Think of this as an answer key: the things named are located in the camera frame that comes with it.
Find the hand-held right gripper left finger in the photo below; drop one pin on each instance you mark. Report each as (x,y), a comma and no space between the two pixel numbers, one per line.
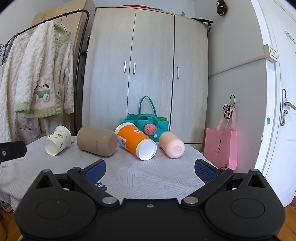
(96,171)

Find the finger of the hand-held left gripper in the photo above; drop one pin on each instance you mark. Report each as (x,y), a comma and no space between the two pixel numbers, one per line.
(12,150)

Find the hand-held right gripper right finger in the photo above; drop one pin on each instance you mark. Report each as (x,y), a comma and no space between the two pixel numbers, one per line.
(204,172)

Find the brown cup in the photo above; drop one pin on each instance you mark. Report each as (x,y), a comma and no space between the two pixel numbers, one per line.
(94,141)

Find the pink cup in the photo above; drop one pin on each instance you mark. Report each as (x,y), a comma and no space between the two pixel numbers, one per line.
(171,144)

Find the white paper cup green print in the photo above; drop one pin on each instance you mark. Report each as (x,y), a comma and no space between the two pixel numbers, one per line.
(59,138)

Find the orange paper cup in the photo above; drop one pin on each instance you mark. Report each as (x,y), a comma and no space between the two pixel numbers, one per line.
(131,138)

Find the pink paper bag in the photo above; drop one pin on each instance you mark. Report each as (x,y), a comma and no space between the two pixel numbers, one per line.
(219,149)

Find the white garment purple print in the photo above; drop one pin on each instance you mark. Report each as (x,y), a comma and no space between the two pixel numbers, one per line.
(29,128)

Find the grey patterned tablecloth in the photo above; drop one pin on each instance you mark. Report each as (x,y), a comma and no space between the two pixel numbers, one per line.
(143,176)

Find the shoe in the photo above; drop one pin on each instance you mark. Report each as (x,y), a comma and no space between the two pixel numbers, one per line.
(5,206)

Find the teal felt tote bag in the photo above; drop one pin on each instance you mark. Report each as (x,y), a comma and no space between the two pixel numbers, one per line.
(162,129)

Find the plain white fluffy robe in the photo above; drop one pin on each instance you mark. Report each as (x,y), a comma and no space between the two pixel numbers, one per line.
(8,88)

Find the black clothes rack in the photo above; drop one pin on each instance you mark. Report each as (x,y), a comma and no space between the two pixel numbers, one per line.
(77,104)

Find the white door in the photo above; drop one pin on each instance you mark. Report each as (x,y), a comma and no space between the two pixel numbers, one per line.
(277,162)

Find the white fluffy robe green trim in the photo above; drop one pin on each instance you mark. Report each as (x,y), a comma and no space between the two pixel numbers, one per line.
(44,69)

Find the grey wooden wardrobe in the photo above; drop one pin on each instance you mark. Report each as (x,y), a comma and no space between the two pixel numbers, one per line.
(150,46)

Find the black item on wardrobe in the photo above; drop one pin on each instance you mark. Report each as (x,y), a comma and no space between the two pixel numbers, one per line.
(201,20)

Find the metal door hook rack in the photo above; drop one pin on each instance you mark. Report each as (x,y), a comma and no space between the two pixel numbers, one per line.
(291,37)

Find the brown plush toy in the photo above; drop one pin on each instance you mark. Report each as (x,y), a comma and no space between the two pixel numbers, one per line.
(221,8)

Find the beige light switch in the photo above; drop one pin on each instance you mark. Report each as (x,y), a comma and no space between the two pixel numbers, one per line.
(271,53)

